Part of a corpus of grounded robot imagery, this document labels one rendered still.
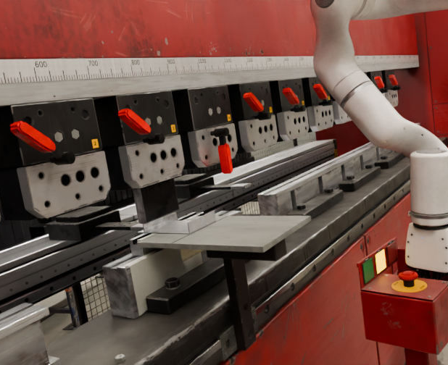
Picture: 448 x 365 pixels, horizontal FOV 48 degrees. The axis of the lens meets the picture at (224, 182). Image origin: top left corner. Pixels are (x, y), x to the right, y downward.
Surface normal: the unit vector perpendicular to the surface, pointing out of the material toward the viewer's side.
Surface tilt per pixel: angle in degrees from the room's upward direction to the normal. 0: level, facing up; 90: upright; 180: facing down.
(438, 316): 90
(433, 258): 88
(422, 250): 90
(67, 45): 90
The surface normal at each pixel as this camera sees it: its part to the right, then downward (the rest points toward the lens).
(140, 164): 0.82, -0.04
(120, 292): -0.55, 0.21
